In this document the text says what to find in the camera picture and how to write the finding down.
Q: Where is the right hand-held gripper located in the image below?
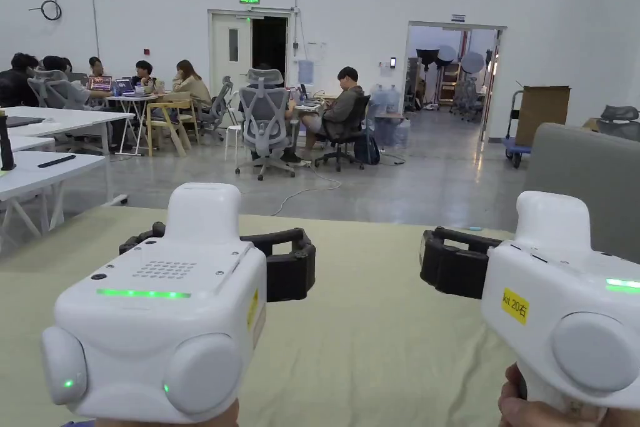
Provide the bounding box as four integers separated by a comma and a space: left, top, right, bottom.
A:
419, 190, 640, 414

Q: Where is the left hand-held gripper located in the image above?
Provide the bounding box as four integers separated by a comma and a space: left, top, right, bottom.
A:
41, 181, 318, 421

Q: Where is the person's left hand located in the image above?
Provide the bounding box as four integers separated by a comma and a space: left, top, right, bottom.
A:
94, 396, 241, 427

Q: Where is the person's right hand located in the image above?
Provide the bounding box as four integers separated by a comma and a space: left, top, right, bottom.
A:
497, 363, 607, 427

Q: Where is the white round stool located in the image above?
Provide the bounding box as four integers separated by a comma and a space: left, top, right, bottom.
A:
222, 125, 243, 165

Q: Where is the bed with pale green sheet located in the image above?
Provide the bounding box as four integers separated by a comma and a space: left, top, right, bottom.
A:
0, 206, 640, 427

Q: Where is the grey padded headboard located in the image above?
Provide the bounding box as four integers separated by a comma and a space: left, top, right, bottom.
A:
521, 122, 640, 254

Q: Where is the dark backpack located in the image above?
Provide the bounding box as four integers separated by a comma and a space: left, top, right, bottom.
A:
354, 134, 382, 166

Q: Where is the wooden chair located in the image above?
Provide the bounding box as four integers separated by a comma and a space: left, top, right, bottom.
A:
145, 99, 201, 158

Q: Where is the grey mesh office chair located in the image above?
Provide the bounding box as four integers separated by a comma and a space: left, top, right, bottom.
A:
234, 68, 302, 181
598, 104, 640, 143
199, 75, 236, 143

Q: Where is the group of water bottles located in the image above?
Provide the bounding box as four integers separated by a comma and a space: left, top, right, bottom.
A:
372, 84, 413, 150

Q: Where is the cart with brown carton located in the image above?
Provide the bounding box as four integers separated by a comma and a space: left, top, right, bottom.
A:
503, 84, 572, 169

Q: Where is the black office chair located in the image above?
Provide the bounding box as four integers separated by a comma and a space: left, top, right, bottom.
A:
314, 94, 373, 172

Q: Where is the group of people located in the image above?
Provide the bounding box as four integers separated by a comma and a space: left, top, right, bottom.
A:
0, 51, 214, 153

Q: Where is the white folding table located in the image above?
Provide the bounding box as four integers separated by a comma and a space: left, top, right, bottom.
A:
104, 92, 162, 158

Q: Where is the white door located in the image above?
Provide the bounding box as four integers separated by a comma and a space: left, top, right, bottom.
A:
209, 9, 253, 99

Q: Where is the white cable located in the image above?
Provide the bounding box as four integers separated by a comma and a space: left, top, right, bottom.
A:
274, 159, 343, 214

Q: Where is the black cable coil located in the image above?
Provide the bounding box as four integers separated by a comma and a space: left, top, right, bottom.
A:
28, 0, 63, 21

